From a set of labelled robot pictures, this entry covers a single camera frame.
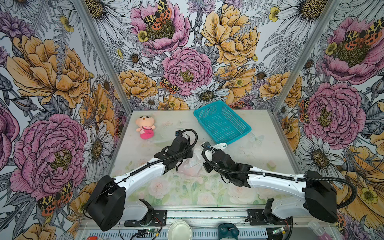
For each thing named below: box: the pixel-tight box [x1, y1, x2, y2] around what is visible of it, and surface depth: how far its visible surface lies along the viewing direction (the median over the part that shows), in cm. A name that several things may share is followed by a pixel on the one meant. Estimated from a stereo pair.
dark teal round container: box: [217, 222, 240, 240], surface depth 65 cm
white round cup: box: [167, 220, 193, 240], surface depth 70 cm
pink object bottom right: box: [318, 232, 333, 240], surface depth 69 cm
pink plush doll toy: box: [135, 115, 156, 140], surface depth 107 cm
